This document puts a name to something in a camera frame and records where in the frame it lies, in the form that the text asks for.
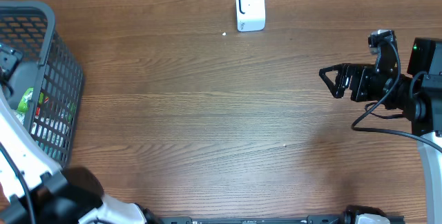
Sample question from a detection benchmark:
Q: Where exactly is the white barcode scanner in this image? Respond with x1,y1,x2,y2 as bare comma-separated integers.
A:
236,0,266,32

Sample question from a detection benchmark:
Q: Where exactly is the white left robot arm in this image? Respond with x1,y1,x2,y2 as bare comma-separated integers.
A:
1,96,161,223

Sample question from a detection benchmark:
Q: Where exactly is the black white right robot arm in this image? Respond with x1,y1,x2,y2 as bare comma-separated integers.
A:
318,30,441,223

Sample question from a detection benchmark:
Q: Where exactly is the grey plastic lattice basket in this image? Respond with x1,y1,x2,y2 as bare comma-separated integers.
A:
1,1,84,167

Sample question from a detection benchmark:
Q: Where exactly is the green snack bag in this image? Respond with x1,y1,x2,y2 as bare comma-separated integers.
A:
17,88,48,113

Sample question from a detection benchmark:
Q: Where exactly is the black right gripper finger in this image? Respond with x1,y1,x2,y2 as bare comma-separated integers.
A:
319,64,346,76
319,70,345,98

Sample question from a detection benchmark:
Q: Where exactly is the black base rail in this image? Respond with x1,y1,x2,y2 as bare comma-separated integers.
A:
160,205,405,224

